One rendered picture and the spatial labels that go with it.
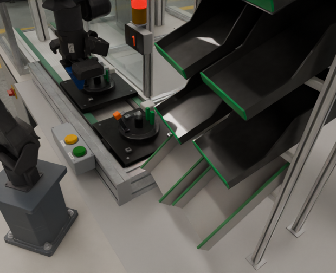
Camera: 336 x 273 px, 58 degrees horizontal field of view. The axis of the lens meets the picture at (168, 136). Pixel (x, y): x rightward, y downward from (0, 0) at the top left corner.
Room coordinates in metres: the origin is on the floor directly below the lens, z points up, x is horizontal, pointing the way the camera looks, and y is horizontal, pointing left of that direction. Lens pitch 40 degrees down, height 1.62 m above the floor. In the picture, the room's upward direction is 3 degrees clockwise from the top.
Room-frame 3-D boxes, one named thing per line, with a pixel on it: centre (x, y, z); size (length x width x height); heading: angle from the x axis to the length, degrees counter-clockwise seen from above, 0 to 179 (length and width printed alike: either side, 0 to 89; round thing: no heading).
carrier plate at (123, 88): (1.09, 0.30, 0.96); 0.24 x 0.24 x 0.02; 37
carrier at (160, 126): (0.81, 0.10, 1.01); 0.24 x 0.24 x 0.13; 37
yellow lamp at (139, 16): (1.04, 0.12, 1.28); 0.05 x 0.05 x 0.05
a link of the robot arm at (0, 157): (0.49, 0.34, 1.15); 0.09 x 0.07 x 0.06; 55
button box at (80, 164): (0.75, 0.32, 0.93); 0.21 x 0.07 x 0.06; 37
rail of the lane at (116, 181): (0.94, 0.38, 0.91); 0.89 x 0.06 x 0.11; 37
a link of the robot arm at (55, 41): (0.66, 0.23, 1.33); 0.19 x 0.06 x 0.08; 37
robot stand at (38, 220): (0.49, 0.34, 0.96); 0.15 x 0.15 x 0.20; 75
